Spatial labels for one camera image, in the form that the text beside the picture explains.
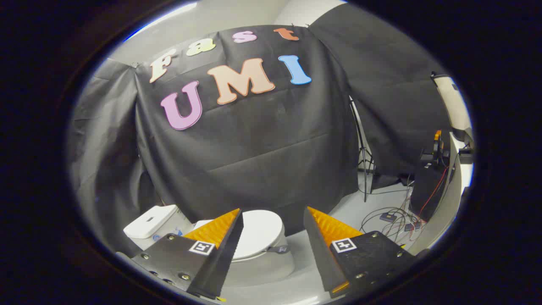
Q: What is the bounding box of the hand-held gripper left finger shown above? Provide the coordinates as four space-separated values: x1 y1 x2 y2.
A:
130 208 245 302

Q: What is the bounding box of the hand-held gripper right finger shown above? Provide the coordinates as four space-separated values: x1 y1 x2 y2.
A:
303 206 424 299

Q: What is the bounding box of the white toilet lid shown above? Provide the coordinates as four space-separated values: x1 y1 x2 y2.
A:
194 210 291 261

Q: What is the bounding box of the white toilet tank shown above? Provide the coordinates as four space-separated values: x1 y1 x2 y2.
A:
123 205 195 250

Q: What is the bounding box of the black tripod stand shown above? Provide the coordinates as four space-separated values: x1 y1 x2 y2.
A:
349 97 376 202

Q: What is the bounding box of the black box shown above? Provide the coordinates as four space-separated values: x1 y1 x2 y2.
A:
410 163 449 222

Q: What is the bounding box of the orange and black device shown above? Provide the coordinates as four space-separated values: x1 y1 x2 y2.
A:
421 130 450 168

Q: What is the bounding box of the plain black backdrop cloth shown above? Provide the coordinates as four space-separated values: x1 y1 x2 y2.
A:
70 58 163 255
309 3 451 189

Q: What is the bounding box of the white upright panel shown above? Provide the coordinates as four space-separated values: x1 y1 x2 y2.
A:
431 73 473 132

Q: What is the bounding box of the tangle of floor cables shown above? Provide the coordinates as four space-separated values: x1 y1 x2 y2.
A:
360 176 429 245

